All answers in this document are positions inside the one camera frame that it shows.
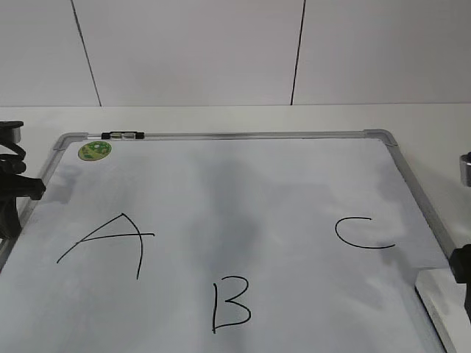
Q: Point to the black silver hanging clip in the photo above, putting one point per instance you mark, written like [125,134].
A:
[128,135]

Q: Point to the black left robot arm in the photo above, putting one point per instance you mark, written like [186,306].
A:
[10,136]

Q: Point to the white aluminium framed whiteboard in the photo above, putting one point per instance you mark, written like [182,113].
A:
[270,242]

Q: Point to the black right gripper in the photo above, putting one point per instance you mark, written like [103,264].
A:
[460,265]

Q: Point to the green round magnet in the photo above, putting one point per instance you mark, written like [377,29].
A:
[94,151]

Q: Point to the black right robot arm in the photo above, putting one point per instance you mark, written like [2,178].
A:
[465,173]

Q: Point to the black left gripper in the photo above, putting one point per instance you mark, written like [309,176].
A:
[14,186]

